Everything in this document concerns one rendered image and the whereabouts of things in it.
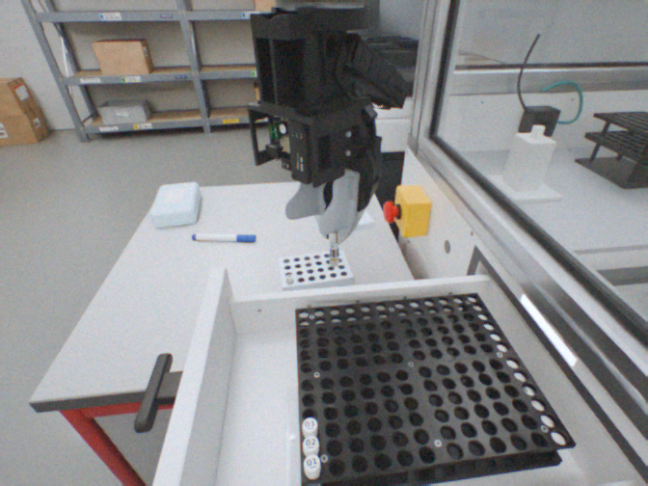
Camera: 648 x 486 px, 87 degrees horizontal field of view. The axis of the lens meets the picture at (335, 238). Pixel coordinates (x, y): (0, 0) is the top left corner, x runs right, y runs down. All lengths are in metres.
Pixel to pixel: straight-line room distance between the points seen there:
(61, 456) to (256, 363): 1.17
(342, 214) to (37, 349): 1.73
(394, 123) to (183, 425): 0.94
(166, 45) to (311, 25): 4.21
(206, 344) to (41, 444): 1.29
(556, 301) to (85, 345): 0.63
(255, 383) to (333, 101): 0.31
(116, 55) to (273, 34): 3.89
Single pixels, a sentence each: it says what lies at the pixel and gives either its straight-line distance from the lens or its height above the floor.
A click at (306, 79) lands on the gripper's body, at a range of 0.26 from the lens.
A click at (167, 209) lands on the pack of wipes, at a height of 0.80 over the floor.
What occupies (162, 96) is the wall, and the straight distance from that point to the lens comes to 4.56.
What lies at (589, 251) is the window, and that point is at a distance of 0.37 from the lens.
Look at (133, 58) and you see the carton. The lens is 4.10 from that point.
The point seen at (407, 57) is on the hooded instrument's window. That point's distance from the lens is 1.07.
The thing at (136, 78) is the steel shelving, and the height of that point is 0.57.
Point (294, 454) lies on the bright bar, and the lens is 0.38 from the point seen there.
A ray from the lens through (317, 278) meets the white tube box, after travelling 0.60.
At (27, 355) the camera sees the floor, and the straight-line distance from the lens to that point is 1.94.
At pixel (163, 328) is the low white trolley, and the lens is 0.63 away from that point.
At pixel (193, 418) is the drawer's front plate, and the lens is 0.32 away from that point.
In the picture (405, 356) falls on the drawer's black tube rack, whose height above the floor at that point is 0.90.
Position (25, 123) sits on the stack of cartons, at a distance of 4.63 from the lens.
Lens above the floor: 1.20
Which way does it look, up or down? 35 degrees down
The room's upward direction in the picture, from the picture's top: straight up
